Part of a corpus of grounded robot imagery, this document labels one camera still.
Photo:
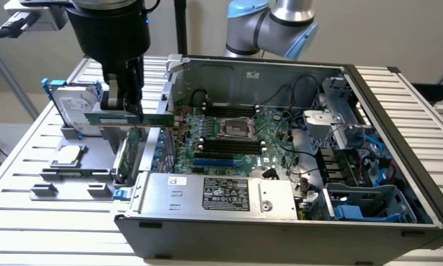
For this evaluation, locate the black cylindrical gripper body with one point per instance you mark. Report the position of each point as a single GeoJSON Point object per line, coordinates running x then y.
{"type": "Point", "coordinates": [108, 30]}

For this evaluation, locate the green RAM stick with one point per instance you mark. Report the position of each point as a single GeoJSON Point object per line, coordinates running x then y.
{"type": "Point", "coordinates": [150, 120]}

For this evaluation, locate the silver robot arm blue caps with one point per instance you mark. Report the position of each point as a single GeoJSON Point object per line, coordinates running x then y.
{"type": "Point", "coordinates": [281, 27]}

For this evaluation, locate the black RAM slot bank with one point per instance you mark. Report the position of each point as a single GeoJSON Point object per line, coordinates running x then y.
{"type": "Point", "coordinates": [229, 109]}
{"type": "Point", "coordinates": [230, 146]}

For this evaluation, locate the blue expansion slot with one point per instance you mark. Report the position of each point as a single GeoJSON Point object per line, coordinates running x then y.
{"type": "Point", "coordinates": [213, 163]}

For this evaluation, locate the silver hard disk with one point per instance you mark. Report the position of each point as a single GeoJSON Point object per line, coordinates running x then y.
{"type": "Point", "coordinates": [74, 110]}

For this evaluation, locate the hard drive in blue caddy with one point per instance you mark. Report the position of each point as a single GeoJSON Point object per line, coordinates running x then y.
{"type": "Point", "coordinates": [54, 83]}

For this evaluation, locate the black vertical pole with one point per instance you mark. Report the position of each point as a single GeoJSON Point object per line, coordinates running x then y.
{"type": "Point", "coordinates": [181, 27]}

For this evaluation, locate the green graphics card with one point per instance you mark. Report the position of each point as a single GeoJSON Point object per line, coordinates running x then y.
{"type": "Point", "coordinates": [129, 158]}

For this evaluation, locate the silver CPU chip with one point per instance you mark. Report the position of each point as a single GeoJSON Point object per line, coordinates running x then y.
{"type": "Point", "coordinates": [68, 155]}

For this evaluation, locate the CPU socket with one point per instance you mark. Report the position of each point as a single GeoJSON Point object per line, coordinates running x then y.
{"type": "Point", "coordinates": [237, 128]}

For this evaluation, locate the grey parts rack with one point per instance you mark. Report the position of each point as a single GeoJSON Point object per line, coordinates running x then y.
{"type": "Point", "coordinates": [73, 177]}

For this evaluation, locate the green motherboard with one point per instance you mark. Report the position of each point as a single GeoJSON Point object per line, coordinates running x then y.
{"type": "Point", "coordinates": [239, 144]}

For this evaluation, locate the blue case latch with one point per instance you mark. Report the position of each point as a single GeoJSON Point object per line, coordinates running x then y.
{"type": "Point", "coordinates": [119, 194]}

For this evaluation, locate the silver power supply unit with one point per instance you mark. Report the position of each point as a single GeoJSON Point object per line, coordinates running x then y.
{"type": "Point", "coordinates": [221, 194]}

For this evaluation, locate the silver metal drive cage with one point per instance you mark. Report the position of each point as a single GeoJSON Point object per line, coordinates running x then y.
{"type": "Point", "coordinates": [335, 119]}

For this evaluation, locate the black open PC case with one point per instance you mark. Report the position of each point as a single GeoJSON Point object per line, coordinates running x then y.
{"type": "Point", "coordinates": [281, 232]}

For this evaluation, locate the blue grey disk bay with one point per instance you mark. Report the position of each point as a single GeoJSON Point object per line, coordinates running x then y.
{"type": "Point", "coordinates": [368, 202]}

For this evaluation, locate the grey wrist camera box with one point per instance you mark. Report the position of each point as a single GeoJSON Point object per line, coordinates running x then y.
{"type": "Point", "coordinates": [44, 15]}

